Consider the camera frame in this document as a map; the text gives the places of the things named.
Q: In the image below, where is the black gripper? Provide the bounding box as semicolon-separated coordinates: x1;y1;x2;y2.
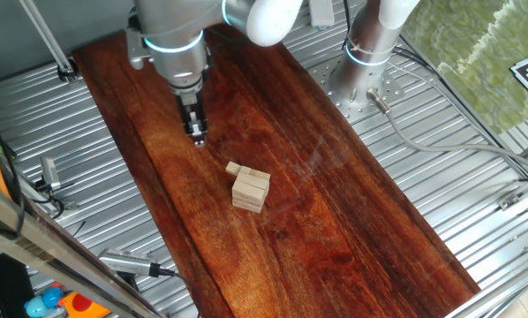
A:
177;90;209;148

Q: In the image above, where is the dark red wooden board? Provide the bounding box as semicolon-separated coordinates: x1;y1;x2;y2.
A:
72;21;481;318

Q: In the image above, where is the aluminium stand pole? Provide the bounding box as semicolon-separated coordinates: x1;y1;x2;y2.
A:
19;0;79;86

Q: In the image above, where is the white power strip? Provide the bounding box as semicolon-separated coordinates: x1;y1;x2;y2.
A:
307;0;336;30

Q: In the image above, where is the orange emergency stop box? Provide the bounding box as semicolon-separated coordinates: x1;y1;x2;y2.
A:
57;291;113;318

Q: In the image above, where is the light blue round toy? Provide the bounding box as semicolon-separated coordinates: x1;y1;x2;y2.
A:
23;294;49;318

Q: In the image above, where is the black equipment case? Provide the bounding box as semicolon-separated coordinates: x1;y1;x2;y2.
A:
0;254;35;318

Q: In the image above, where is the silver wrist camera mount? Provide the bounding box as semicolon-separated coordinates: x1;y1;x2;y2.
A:
124;15;155;72

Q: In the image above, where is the black ribbed camera cable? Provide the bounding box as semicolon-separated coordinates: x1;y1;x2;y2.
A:
147;262;203;318

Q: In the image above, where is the silver ribbed camera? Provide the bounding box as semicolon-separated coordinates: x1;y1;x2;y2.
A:
97;247;159;277

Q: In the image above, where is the small grey camera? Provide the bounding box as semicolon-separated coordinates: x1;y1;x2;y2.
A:
40;155;63;192

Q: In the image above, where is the black small camera cable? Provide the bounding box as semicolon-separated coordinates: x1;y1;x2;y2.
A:
27;176;78;221

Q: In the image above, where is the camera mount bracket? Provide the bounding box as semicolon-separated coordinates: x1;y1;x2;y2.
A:
113;271;142;293

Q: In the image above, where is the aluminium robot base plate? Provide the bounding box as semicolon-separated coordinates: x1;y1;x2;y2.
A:
310;55;406;125

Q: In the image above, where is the black hanging cable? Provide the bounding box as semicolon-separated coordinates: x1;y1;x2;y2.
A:
0;103;27;242

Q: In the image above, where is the grey base cable with connector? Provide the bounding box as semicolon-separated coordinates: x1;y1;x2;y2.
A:
366;87;528;176

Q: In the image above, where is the steel frame bar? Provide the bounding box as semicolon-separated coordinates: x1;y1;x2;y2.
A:
0;174;166;318

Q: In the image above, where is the black base cable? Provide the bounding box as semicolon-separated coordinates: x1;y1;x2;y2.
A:
389;43;528;182

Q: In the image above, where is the aluminium corner bracket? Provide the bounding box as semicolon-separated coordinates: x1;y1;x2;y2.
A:
496;187;524;212

